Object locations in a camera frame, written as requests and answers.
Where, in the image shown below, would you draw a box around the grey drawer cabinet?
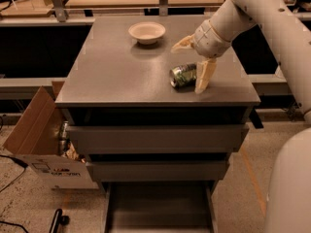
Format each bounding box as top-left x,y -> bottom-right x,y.
54,15 -> 261,233

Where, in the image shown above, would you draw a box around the green soda can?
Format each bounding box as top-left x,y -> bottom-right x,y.
169,63 -> 196,87

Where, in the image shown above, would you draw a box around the white bowl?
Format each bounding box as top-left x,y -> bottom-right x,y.
128,21 -> 166,45

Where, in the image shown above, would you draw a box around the grey top drawer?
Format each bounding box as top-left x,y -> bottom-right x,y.
68,124 -> 249,154

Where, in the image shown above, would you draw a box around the metal railing frame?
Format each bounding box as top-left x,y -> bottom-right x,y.
0,0 -> 311,27

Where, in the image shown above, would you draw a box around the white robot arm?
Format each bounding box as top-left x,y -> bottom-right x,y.
172,0 -> 311,233

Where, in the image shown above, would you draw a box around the cans inside cardboard box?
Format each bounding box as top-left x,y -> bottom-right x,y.
58,121 -> 86,163

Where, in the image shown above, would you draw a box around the black device on floor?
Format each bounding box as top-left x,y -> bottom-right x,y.
49,209 -> 70,233

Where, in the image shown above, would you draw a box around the grey open bottom drawer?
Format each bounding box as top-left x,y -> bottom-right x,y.
102,182 -> 219,233

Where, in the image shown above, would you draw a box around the black cable left floor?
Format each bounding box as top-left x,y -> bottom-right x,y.
0,154 -> 29,194

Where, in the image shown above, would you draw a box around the brown cardboard box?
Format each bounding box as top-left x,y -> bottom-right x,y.
3,86 -> 98,189

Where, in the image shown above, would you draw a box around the grey middle drawer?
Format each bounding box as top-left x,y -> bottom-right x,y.
86,161 -> 228,182

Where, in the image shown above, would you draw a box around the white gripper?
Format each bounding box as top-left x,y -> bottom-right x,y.
171,19 -> 231,94

